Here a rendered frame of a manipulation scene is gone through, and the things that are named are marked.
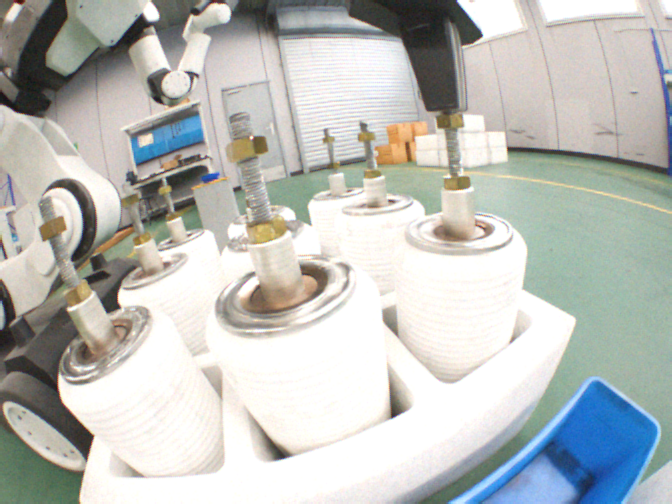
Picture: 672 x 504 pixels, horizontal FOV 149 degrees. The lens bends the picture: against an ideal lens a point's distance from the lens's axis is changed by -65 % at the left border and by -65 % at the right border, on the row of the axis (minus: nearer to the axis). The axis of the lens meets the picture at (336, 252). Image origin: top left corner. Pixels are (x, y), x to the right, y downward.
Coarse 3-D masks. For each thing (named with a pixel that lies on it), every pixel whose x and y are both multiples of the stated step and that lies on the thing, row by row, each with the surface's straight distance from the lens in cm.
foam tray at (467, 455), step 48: (384, 336) 20; (528, 336) 21; (432, 384) 17; (480, 384) 17; (528, 384) 21; (240, 432) 17; (384, 432) 15; (432, 432) 15; (480, 432) 20; (96, 480) 23; (144, 480) 20; (192, 480) 17; (240, 480) 16; (288, 480) 15; (336, 480) 14; (384, 480) 16; (432, 480) 23
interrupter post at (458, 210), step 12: (444, 192) 17; (456, 192) 16; (468, 192) 17; (444, 204) 17; (456, 204) 16; (468, 204) 17; (444, 216) 17; (456, 216) 17; (468, 216) 17; (444, 228) 18; (456, 228) 17; (468, 228) 17
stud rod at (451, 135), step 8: (440, 112) 17; (448, 112) 17; (448, 128) 17; (456, 128) 17; (448, 136) 17; (456, 136) 17; (448, 144) 17; (456, 144) 17; (448, 152) 17; (456, 152) 17; (456, 160) 17; (448, 168) 17; (456, 168) 17
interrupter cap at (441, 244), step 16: (416, 224) 19; (432, 224) 19; (480, 224) 19; (496, 224) 19; (416, 240) 16; (432, 240) 16; (448, 240) 16; (464, 240) 16; (480, 240) 16; (496, 240) 16
